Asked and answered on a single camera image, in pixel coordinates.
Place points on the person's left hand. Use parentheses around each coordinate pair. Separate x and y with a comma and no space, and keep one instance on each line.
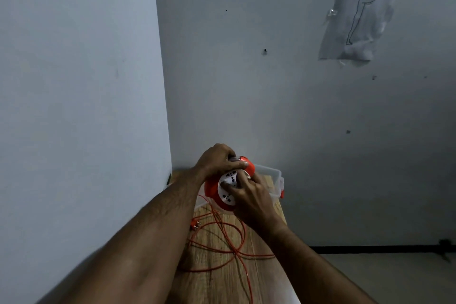
(213,163)

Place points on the person's right hand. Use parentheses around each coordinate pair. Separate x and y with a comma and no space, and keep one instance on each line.
(254,202)

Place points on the person's right thumb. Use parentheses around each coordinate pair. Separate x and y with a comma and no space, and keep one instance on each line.
(229,188)

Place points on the person's left thumb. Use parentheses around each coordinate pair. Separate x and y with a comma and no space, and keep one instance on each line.
(238,164)

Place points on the person's left forearm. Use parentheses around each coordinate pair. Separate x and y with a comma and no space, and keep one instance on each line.
(149,239)

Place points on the person's right forearm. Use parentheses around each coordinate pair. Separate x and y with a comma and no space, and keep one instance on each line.
(310,268)

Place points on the clear plastic storage box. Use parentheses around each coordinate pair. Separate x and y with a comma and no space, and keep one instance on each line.
(270,176)

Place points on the orange power plug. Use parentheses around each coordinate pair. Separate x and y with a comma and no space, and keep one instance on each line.
(194,224)

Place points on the black baseboard strip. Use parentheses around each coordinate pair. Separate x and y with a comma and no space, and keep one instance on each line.
(374,249)

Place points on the clear tape piece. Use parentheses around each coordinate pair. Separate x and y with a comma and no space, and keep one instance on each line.
(332,12)

